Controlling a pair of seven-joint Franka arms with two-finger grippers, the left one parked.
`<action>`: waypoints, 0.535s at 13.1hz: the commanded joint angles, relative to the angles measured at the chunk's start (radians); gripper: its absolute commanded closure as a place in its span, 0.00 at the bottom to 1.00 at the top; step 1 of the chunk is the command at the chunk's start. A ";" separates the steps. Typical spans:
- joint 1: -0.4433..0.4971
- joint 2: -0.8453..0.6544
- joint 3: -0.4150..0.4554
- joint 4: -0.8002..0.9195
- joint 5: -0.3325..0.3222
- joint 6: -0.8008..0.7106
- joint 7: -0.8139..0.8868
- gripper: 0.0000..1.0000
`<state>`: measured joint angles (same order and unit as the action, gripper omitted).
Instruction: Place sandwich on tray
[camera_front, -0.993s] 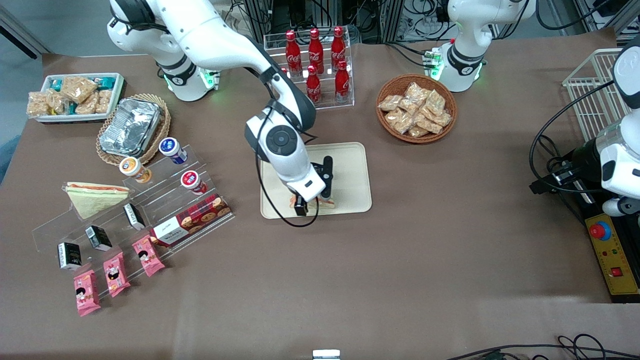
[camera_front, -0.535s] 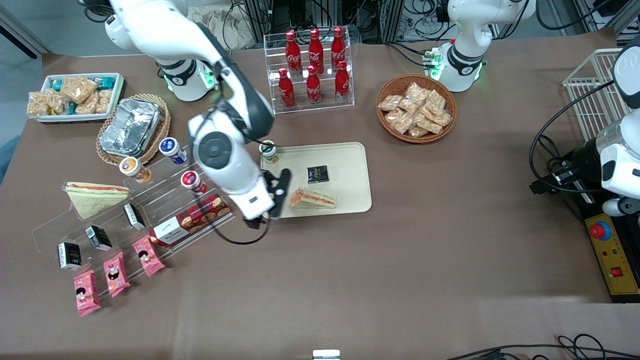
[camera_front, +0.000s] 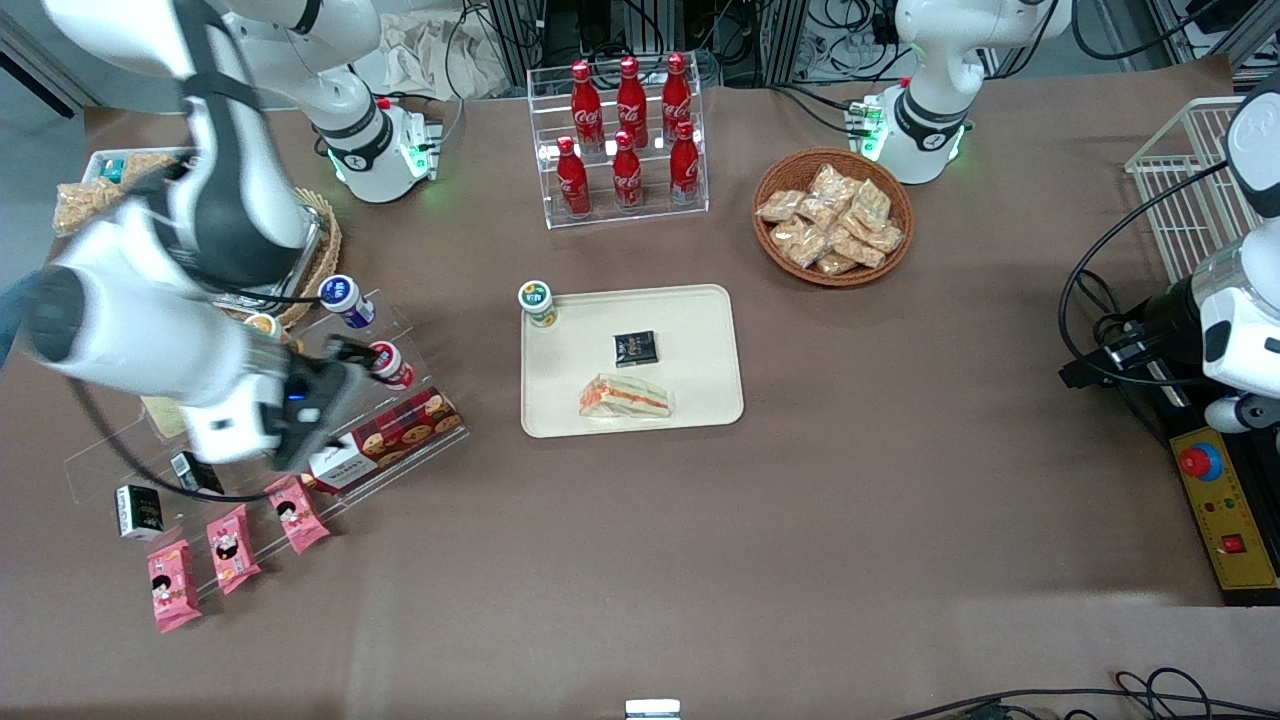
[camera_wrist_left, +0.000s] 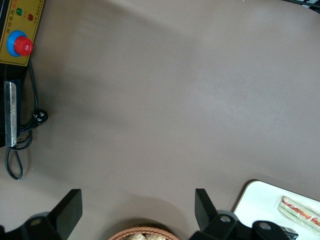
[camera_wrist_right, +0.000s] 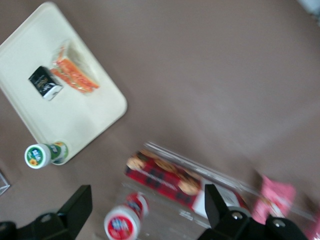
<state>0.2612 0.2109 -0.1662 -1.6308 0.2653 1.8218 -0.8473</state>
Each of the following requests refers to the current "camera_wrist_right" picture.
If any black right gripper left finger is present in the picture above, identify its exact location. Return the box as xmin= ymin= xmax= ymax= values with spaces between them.
xmin=18 ymin=185 xmax=93 ymax=240

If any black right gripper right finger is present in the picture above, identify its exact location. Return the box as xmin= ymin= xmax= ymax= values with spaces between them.
xmin=198 ymin=184 xmax=251 ymax=240

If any triangle sandwich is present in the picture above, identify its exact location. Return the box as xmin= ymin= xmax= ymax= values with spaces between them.
xmin=49 ymin=39 xmax=101 ymax=96

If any cream plastic serving tray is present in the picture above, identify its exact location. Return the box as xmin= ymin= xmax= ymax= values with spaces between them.
xmin=0 ymin=1 xmax=128 ymax=166

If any clear plastic container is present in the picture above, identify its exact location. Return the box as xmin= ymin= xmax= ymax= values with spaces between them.
xmin=116 ymin=140 xmax=320 ymax=240

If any red lid yogurt cup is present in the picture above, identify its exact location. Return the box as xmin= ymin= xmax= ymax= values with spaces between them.
xmin=103 ymin=191 xmax=150 ymax=240

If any pink snack packet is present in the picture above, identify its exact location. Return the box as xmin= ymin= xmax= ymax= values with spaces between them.
xmin=251 ymin=174 xmax=297 ymax=226
xmin=303 ymin=216 xmax=320 ymax=240

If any green lid yogurt cup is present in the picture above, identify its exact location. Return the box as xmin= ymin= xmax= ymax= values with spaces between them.
xmin=24 ymin=140 xmax=70 ymax=170

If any red plaid cookie box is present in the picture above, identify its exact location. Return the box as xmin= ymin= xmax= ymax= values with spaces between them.
xmin=124 ymin=149 xmax=252 ymax=219

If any clear acrylic bottle rack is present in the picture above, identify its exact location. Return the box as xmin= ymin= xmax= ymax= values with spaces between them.
xmin=0 ymin=169 xmax=11 ymax=196

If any small black chocolate box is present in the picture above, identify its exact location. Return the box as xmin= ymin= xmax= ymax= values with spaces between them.
xmin=27 ymin=65 xmax=64 ymax=102

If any brown table cover sheet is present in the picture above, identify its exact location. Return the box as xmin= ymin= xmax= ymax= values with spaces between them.
xmin=0 ymin=0 xmax=320 ymax=240

